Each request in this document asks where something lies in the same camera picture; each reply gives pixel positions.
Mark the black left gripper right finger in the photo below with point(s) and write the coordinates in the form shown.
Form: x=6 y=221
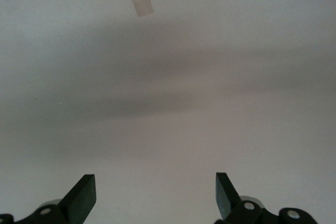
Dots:
x=225 y=197

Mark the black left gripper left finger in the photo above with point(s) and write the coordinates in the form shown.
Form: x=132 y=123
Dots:
x=78 y=203

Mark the brown tape patch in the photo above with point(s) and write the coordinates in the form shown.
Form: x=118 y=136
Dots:
x=142 y=3

